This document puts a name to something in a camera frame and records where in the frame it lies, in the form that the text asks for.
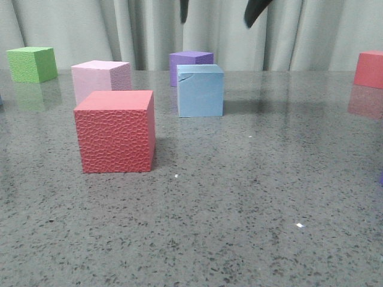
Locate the grey-green curtain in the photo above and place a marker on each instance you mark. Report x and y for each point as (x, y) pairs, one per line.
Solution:
(288, 36)

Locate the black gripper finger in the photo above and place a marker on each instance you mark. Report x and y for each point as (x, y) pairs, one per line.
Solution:
(253, 10)
(184, 7)

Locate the green foam cube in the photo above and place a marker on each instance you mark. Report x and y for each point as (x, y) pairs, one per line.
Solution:
(32, 64)

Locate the red foam cube far right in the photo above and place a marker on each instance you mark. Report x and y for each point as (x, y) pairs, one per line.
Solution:
(369, 69)

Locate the red textured foam cube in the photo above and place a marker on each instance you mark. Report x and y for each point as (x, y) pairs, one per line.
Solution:
(116, 131)

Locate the torn light blue foam cube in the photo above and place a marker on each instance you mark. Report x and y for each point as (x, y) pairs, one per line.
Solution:
(200, 90)

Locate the pink foam cube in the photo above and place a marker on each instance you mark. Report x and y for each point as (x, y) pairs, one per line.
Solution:
(99, 75)

